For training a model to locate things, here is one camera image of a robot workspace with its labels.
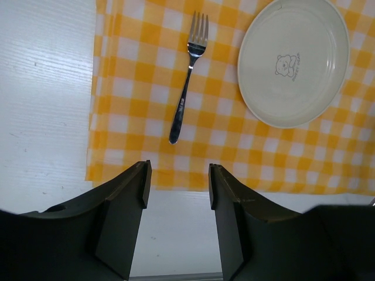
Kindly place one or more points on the yellow white checkered cloth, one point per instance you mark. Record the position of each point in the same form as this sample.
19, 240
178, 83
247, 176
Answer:
140, 66

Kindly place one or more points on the aluminium front rail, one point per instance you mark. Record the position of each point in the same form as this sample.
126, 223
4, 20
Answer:
189, 277

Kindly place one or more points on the silver fork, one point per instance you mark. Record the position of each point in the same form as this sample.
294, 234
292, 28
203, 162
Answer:
196, 46

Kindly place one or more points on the cream round plate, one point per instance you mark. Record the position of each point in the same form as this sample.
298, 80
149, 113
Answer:
292, 61

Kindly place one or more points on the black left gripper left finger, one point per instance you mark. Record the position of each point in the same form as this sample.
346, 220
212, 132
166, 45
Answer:
90, 237

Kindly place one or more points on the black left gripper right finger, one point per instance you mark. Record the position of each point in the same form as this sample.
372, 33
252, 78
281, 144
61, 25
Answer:
262, 240

